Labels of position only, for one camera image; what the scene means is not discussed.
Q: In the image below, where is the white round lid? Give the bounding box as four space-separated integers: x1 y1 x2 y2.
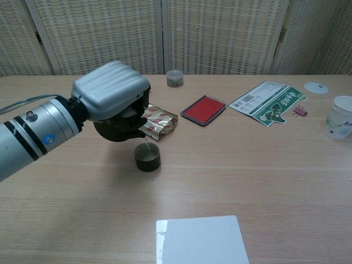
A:
304 81 329 95

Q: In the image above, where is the silver patterned foil packet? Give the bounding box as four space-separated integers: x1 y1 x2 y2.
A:
139 103 179 142

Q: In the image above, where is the white rectangular board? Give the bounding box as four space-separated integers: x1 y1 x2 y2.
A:
156 215 250 264

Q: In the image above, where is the woven folding screen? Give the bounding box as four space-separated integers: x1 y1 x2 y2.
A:
0 0 352 78

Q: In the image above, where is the small clear round jar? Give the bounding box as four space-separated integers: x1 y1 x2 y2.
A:
166 69 184 88

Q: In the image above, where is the red ink pad case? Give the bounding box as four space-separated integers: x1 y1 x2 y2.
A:
180 95 227 128

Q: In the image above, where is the dark green ceramic cup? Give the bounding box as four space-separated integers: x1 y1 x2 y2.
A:
134 142 162 173

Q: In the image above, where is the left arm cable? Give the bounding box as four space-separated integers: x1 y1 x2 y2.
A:
0 94 60 115

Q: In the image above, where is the black cast iron teapot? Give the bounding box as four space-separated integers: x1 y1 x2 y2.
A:
92 104 146 143

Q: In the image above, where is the green white flat carton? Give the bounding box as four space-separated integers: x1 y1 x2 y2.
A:
228 80 308 128

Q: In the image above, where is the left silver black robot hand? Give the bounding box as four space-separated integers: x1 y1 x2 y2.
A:
70 60 151 133

